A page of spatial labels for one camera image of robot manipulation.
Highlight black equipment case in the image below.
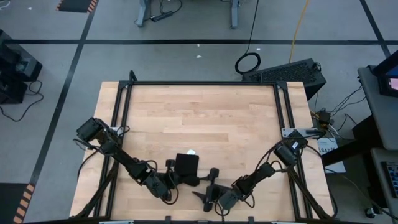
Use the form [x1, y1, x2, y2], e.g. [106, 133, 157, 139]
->
[0, 29, 44, 105]

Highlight black aluminium table frame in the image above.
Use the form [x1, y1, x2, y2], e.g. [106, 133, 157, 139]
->
[74, 70, 336, 220]

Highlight black cloth napkin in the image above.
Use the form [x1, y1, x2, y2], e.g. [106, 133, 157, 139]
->
[173, 149, 200, 188]

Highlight grey side table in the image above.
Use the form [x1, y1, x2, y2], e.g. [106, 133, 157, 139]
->
[357, 65, 398, 150]

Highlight black desk base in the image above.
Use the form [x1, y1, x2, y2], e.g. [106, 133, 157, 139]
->
[322, 114, 385, 167]

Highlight black keyboard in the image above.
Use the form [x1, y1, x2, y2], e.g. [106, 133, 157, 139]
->
[381, 161, 398, 199]

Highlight grey desk leg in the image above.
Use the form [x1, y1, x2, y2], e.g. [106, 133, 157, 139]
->
[136, 0, 150, 28]
[229, 0, 239, 30]

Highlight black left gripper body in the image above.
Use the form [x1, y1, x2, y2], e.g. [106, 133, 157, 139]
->
[144, 170, 180, 202]

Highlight white paper sheet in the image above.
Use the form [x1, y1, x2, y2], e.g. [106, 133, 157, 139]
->
[315, 136, 346, 174]

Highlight black cable with coil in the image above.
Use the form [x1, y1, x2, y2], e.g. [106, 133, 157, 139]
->
[234, 0, 262, 75]

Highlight black power strip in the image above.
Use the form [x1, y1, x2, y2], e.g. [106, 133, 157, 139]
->
[150, 11, 174, 23]

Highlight black floor cable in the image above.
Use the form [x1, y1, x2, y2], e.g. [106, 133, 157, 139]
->
[0, 80, 44, 123]

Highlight black monitor with blue screen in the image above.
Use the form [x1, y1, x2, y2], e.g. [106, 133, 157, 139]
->
[373, 51, 398, 98]

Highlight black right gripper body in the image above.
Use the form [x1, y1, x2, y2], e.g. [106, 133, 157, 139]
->
[208, 183, 240, 211]

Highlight black power adapter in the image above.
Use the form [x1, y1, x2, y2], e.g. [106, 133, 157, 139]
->
[318, 110, 332, 125]

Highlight long yellow cable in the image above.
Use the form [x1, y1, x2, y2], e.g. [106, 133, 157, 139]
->
[288, 0, 310, 64]

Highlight black perforated computer tower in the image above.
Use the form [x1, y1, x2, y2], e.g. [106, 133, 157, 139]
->
[241, 58, 327, 101]

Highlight black hazard striped mat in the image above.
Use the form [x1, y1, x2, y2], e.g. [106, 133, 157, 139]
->
[55, 0, 99, 14]
[0, 182, 35, 224]

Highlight grey desk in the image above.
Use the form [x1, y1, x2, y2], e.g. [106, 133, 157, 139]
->
[369, 147, 398, 215]

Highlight black caster wheel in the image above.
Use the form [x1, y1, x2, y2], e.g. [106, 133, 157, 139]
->
[364, 206, 379, 219]

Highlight black arm base cable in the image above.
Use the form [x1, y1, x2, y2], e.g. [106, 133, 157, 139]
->
[76, 144, 105, 181]

